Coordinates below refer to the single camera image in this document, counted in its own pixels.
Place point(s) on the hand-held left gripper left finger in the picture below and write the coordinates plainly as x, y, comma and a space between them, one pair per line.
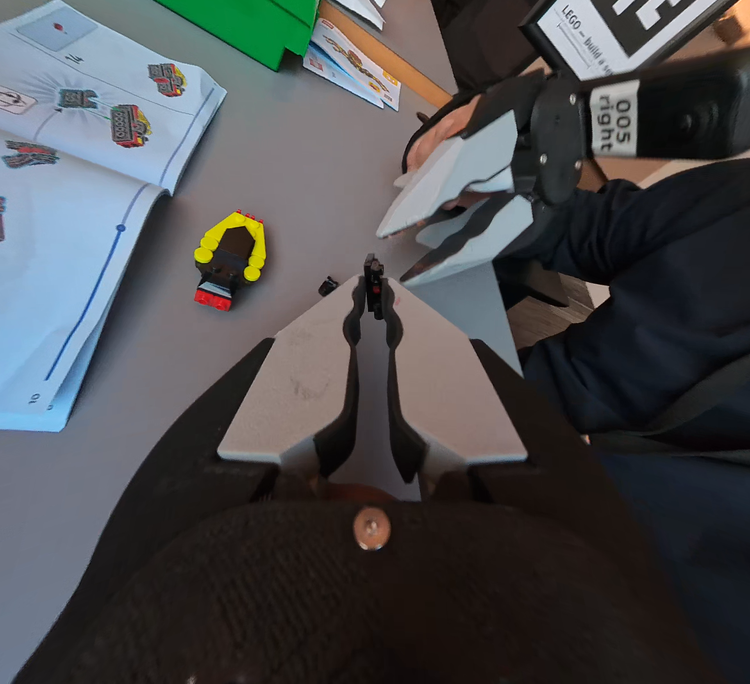
287, 379

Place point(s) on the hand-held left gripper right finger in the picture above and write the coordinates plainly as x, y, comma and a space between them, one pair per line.
451, 391

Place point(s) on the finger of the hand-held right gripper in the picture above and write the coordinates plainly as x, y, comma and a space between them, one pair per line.
457, 168
480, 233

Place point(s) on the tiny black lego clip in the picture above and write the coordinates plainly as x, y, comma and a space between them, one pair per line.
328, 284

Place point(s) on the black red lego assembly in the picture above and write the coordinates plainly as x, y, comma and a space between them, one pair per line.
373, 286

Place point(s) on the yellow black lego model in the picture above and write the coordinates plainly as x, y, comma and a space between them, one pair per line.
258, 239

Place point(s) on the person's right forearm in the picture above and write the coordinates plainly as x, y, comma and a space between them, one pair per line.
644, 286

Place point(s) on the lego instruction leaflet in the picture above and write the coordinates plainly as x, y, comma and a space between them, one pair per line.
351, 66

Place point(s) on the open lego instruction booklet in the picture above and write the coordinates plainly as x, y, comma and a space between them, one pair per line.
58, 256

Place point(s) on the person's right hand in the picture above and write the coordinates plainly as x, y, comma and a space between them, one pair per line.
439, 127

